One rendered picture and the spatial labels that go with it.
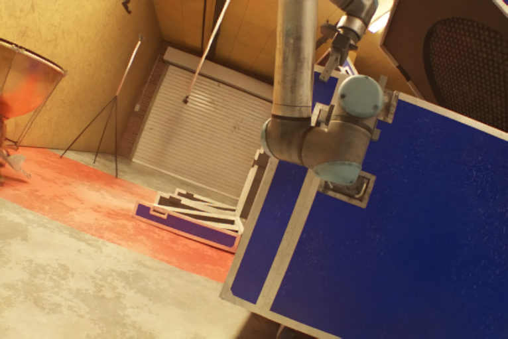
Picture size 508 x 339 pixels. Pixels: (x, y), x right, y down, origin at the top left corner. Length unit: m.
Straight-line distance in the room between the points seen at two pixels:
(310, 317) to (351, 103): 0.65
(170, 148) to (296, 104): 7.61
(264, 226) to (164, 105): 7.51
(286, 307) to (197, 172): 7.32
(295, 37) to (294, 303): 0.74
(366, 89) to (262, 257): 0.59
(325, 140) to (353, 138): 0.05
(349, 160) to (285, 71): 0.22
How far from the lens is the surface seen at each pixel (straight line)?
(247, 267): 1.01
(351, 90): 0.65
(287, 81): 0.69
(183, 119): 8.27
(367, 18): 1.14
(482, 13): 1.49
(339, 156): 0.63
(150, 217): 2.39
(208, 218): 2.95
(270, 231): 0.99
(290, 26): 0.69
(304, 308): 1.02
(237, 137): 8.29
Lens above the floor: 0.54
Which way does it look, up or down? level
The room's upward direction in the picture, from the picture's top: 20 degrees clockwise
